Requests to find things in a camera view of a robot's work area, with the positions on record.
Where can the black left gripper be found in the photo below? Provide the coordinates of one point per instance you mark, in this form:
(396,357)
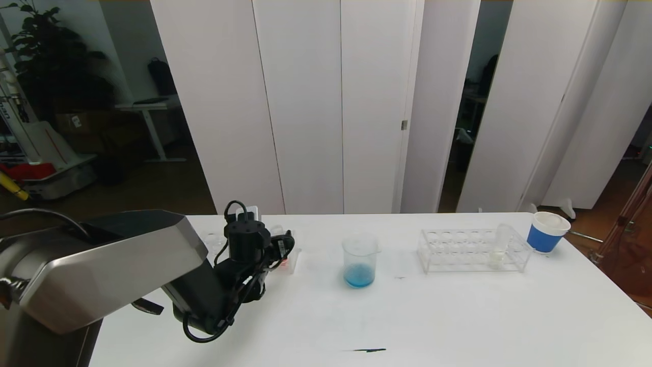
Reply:
(281,248)

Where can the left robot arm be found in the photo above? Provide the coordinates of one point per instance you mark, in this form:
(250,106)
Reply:
(102,265)

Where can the clear acrylic test tube rack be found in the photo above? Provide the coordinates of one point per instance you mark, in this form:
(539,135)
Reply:
(294,257)
(468,255)

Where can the clear plastic beaker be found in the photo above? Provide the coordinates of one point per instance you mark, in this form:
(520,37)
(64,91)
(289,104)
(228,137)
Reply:
(360,275)

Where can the test tube with pale yellow pigment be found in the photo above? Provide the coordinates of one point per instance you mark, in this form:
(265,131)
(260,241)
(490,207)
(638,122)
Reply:
(496,256)

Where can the white office desk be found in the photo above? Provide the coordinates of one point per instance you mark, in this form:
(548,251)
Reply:
(150,107)

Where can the black backpack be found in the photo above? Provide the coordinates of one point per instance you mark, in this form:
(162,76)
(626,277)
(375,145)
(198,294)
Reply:
(161,75)

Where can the narrow white partition panel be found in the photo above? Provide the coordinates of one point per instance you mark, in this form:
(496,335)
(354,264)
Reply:
(438,102)

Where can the cardboard box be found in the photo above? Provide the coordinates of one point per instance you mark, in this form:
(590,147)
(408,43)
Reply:
(76,122)

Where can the white partition foot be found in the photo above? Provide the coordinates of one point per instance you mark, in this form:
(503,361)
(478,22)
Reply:
(531,208)
(566,209)

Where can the white machine with base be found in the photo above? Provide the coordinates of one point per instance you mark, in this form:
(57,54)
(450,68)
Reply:
(46,153)

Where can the blue white paper cup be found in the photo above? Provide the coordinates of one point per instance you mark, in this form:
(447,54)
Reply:
(542,238)

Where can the dark green potted plant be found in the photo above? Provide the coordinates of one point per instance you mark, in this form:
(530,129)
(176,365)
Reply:
(56,66)

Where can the reddish brown stand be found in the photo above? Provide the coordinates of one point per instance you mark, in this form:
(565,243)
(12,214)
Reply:
(631,255)

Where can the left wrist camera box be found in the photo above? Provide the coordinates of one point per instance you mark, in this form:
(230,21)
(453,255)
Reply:
(253,211)

